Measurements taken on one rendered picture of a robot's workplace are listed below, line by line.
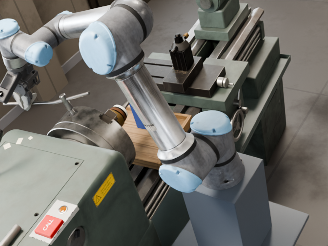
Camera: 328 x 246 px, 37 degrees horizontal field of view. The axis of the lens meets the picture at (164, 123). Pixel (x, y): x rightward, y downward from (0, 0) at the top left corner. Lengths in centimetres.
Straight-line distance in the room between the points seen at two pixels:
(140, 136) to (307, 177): 124
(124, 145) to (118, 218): 28
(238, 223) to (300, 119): 189
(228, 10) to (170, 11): 231
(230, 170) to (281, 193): 146
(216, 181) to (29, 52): 69
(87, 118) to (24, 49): 36
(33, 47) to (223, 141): 63
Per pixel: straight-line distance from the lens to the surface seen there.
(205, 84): 218
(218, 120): 144
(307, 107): 349
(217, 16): 262
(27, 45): 156
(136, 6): 127
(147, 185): 196
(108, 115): 180
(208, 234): 174
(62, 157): 161
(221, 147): 143
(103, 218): 156
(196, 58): 227
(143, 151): 207
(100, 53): 120
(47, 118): 404
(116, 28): 122
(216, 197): 154
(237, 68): 232
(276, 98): 306
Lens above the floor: 226
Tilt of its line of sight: 39 degrees down
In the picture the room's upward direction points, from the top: 17 degrees counter-clockwise
